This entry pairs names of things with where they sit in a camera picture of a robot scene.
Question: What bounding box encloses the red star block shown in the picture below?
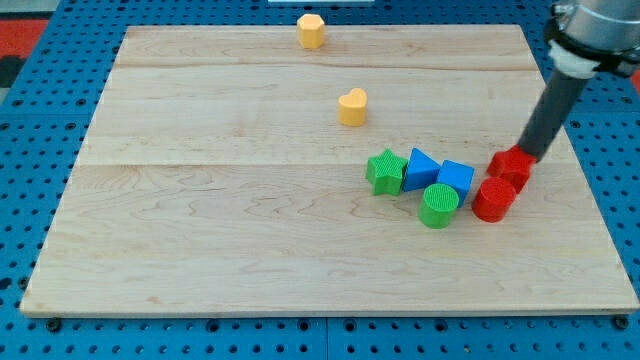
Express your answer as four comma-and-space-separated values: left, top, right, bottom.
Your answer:
487, 145, 537, 194

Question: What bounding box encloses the green cylinder block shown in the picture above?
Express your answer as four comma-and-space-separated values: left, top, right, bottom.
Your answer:
418, 183, 459, 229

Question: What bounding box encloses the blue cube block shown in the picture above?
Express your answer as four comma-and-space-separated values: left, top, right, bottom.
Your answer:
436, 160, 475, 208

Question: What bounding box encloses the yellow hexagon block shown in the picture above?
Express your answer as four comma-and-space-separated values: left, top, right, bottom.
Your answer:
296, 13, 325, 49

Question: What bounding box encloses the blue triangle block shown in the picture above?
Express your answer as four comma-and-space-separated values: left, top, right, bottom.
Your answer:
402, 148, 441, 192

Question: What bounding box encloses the light wooden board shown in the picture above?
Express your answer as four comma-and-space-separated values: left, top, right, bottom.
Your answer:
20, 25, 639, 318

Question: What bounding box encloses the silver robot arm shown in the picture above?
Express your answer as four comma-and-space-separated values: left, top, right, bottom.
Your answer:
544, 0, 639, 79

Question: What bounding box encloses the yellow heart block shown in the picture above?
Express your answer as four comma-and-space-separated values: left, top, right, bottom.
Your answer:
338, 88, 368, 127

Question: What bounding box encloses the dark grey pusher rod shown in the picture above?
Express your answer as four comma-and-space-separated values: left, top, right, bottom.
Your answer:
517, 69, 588, 162

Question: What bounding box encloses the green star block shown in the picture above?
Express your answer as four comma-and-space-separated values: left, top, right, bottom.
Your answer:
366, 148, 408, 196

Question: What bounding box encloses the red cylinder block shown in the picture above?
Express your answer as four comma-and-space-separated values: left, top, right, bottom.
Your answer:
472, 177, 516, 223

